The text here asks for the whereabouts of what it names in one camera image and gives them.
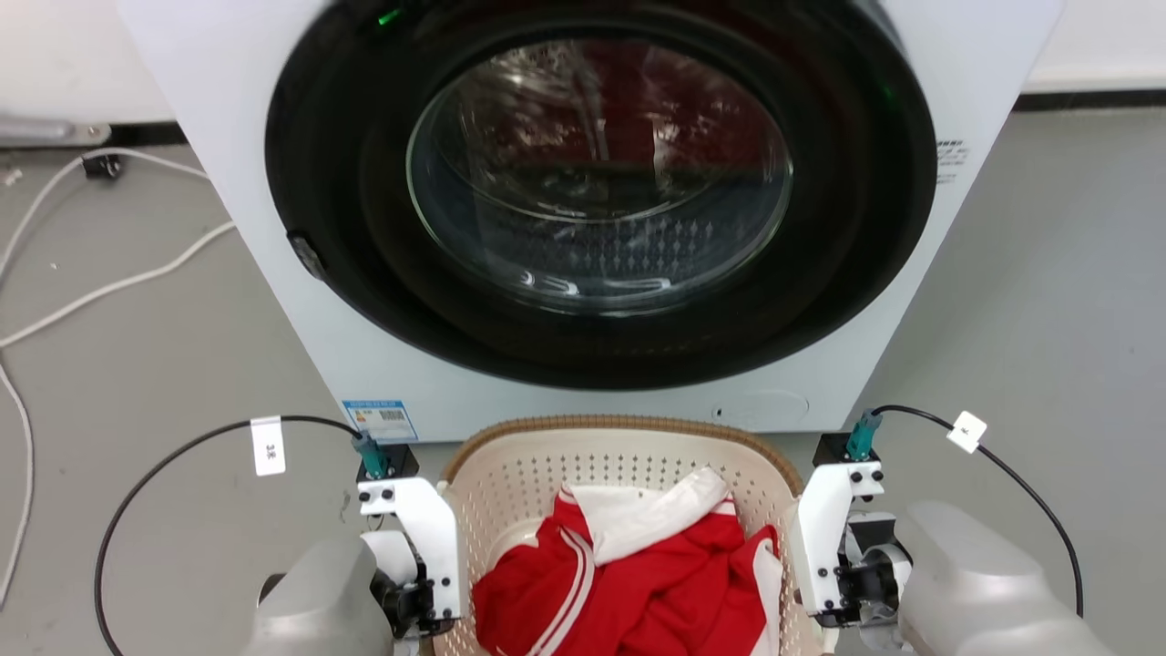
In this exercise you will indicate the red and white garment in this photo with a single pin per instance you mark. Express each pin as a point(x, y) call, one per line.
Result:
point(656, 592)

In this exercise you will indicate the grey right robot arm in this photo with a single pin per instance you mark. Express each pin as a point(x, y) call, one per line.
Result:
point(975, 583)

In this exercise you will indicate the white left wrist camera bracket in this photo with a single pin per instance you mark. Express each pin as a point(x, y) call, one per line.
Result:
point(428, 528)

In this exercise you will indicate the black round washer door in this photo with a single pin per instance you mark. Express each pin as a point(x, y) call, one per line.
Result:
point(364, 273)

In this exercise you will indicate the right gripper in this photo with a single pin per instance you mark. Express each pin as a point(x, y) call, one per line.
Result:
point(870, 579)

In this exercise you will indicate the blue energy label sticker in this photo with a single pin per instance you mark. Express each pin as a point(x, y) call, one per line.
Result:
point(383, 421)

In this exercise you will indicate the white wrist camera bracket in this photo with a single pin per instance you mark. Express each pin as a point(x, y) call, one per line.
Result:
point(428, 528)
point(820, 538)

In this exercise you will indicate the beige perforated laundry basket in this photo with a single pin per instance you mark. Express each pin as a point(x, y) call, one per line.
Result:
point(519, 474)

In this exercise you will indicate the grey metal floor strip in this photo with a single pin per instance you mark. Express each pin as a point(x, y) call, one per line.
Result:
point(46, 130)

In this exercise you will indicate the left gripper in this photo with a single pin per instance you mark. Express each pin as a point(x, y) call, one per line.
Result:
point(401, 597)

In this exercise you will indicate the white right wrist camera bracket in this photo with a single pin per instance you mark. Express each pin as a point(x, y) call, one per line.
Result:
point(820, 538)

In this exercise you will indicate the white front-load washing machine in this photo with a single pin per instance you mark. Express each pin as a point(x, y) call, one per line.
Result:
point(228, 137)

